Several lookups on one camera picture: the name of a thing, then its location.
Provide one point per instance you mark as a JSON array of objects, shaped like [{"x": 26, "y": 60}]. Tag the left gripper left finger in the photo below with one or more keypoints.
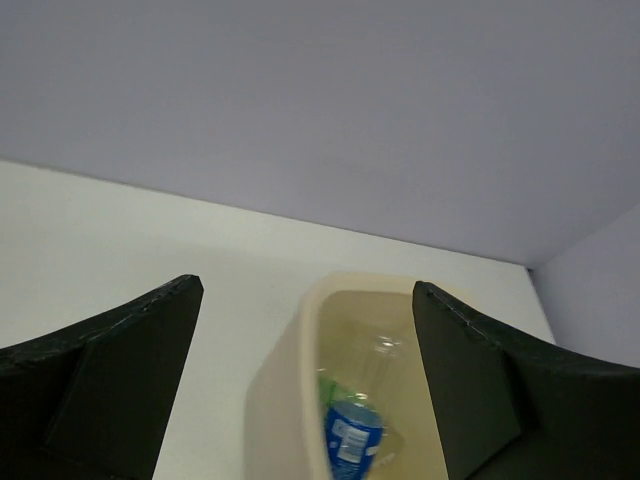
[{"x": 93, "y": 400}]

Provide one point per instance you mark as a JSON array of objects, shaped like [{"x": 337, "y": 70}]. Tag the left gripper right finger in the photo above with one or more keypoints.
[{"x": 509, "y": 405}]

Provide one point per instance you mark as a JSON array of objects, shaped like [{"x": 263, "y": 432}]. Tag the clear bottle green-blue label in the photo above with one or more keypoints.
[{"x": 375, "y": 366}]

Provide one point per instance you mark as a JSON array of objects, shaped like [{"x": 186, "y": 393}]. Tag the clear bottle blue label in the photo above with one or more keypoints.
[{"x": 353, "y": 434}]

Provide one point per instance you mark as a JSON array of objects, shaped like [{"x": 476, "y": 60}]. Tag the green plastic bottle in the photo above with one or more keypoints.
[{"x": 330, "y": 391}]

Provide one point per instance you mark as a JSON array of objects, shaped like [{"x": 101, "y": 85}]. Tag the cream plastic waste bin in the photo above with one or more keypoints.
[{"x": 284, "y": 425}]

